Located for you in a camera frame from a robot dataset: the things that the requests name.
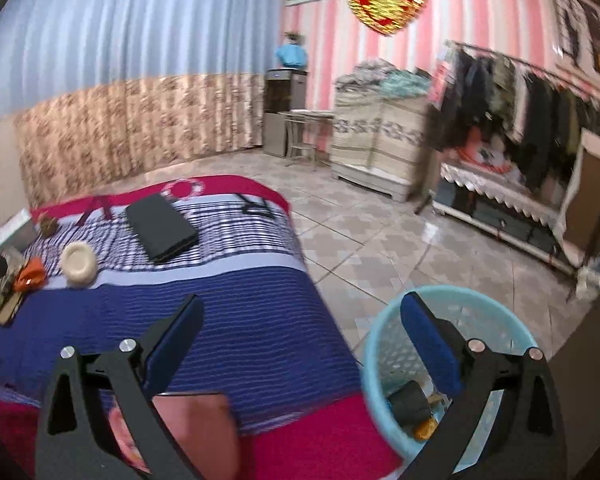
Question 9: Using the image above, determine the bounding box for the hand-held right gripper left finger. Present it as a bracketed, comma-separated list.
[34, 294, 206, 480]

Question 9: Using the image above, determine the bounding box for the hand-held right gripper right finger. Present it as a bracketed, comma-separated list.
[400, 291, 568, 480]

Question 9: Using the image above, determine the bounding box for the patterned snack packet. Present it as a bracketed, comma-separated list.
[0, 250, 27, 321]

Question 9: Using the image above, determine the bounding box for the orange wrapper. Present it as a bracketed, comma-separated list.
[14, 257, 46, 292]

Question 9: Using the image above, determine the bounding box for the light blue plastic basket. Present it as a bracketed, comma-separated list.
[361, 285, 538, 473]

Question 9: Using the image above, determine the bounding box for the dark bag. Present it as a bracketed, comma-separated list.
[387, 381, 433, 428]

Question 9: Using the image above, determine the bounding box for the white round container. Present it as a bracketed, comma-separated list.
[61, 242, 98, 288]

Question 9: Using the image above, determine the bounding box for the orange peel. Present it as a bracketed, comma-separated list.
[412, 417, 438, 441]

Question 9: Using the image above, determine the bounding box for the green and white box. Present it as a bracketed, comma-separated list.
[0, 209, 38, 251]

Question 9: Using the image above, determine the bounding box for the pink cartoon mug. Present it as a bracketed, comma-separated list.
[107, 392, 241, 480]

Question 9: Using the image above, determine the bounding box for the white low cabinet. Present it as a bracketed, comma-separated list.
[0, 120, 31, 211]

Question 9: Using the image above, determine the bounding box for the black flat case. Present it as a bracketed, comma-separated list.
[126, 194, 199, 263]

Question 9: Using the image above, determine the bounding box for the low glass door cabinet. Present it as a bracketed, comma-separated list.
[432, 162, 576, 273]

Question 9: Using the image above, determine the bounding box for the small black stand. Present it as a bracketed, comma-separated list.
[237, 191, 277, 218]

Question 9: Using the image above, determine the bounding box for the white lace cloth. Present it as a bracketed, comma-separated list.
[440, 162, 563, 226]

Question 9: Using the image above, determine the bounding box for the dark cabinet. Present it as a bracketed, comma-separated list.
[550, 290, 600, 480]

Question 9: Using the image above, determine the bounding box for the white printed box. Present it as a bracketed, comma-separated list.
[480, 142, 511, 166]

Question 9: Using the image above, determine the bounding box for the covered cabinet with laundry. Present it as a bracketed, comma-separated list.
[330, 90, 428, 183]

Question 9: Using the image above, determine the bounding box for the folded brown table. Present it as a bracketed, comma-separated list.
[552, 130, 600, 268]

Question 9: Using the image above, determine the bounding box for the grey water dispenser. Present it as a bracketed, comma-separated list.
[262, 67, 308, 157]

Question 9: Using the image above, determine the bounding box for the row of hanging dark clothes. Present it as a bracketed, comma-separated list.
[437, 47, 600, 191]

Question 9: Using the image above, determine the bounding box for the blue and floral curtain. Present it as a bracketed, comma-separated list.
[0, 0, 287, 206]

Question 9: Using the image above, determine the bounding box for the pink hanging bag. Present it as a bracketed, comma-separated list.
[427, 50, 453, 108]

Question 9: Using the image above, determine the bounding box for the teal folded cloth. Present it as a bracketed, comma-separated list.
[380, 71, 433, 98]

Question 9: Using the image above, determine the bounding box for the grey clothes pile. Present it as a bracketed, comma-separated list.
[336, 60, 396, 92]

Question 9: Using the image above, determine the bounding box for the metal clothes rack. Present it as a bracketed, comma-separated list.
[415, 40, 600, 216]

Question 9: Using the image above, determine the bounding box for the blue covered water bottle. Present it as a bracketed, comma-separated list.
[275, 42, 308, 70]

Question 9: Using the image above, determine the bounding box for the red heart wall decoration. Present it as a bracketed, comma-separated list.
[347, 0, 428, 37]

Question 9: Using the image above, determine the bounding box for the framed photo wall poster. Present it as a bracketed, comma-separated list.
[550, 0, 600, 81]

